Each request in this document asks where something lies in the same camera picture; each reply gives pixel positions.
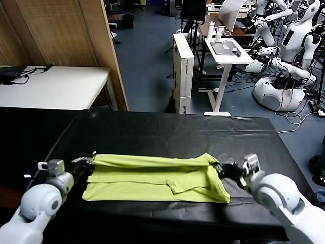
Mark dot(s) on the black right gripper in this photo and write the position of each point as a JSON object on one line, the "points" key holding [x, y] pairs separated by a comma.
{"points": [[234, 175]]}

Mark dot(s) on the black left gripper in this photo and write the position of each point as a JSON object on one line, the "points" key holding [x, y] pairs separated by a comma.
{"points": [[77, 170]]}

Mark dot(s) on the yellow-green printed t-shirt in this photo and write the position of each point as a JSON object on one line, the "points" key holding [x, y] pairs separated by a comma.
{"points": [[142, 175]]}

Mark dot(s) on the small white robot base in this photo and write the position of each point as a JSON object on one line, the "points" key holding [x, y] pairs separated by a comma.
{"points": [[254, 66]]}

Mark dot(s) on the large white robot base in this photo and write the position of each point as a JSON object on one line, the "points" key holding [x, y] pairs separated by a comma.
{"points": [[271, 94]]}

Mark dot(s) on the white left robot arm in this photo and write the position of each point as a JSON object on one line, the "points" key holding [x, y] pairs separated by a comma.
{"points": [[35, 203]]}

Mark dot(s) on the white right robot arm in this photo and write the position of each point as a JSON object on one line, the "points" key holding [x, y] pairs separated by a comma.
{"points": [[279, 193]]}

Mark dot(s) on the wrinkled black table cover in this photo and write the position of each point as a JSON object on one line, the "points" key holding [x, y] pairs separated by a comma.
{"points": [[177, 137]]}

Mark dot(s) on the smooth black table cover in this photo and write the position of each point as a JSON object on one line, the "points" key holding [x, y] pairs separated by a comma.
{"points": [[25, 142]]}

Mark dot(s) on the white rectangular table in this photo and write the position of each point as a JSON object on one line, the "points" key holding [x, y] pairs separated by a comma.
{"points": [[58, 86]]}

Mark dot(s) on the small white standing desk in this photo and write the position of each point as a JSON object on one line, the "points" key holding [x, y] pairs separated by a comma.
{"points": [[228, 59]]}

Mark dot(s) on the black power strip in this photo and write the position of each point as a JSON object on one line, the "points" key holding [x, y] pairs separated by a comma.
{"points": [[313, 105]]}

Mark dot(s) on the small black device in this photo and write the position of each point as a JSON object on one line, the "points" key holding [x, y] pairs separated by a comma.
{"points": [[236, 53]]}

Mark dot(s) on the black laptop bag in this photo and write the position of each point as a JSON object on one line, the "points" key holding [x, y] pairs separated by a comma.
{"points": [[10, 72]]}

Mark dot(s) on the grey closed laptop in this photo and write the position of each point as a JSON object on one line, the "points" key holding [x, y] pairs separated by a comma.
{"points": [[223, 48]]}

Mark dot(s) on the tall white cardboard box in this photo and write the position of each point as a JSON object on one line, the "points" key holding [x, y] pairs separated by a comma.
{"points": [[182, 50]]}

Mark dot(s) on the black tripod stand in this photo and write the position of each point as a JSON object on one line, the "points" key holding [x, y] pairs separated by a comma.
{"points": [[322, 84]]}

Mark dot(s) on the wooden partition screen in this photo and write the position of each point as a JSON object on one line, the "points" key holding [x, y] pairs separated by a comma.
{"points": [[63, 33]]}

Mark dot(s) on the white cup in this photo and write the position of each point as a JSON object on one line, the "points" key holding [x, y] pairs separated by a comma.
{"points": [[219, 35]]}

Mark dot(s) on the brown wooden desk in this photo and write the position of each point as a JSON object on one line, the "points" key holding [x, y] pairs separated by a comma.
{"points": [[238, 33]]}

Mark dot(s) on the white water bottle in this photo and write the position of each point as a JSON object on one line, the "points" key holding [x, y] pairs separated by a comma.
{"points": [[209, 31]]}

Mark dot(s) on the white humanoid robot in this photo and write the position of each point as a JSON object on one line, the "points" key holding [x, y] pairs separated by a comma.
{"points": [[292, 40], [265, 35]]}

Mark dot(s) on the black waste bin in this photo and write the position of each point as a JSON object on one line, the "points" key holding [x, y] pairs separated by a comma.
{"points": [[128, 21]]}

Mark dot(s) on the white curved panel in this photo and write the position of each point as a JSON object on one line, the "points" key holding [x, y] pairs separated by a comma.
{"points": [[228, 15]]}

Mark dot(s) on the black monitor on tripod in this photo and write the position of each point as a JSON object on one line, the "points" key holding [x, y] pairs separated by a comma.
{"points": [[193, 10]]}

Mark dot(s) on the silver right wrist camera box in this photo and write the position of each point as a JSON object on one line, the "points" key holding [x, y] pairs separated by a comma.
{"points": [[251, 164]]}

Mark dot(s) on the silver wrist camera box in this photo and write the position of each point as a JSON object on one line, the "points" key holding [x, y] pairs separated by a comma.
{"points": [[251, 164], [54, 166]]}

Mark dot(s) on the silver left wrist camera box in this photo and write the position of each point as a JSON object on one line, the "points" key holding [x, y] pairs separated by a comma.
{"points": [[54, 166]]}

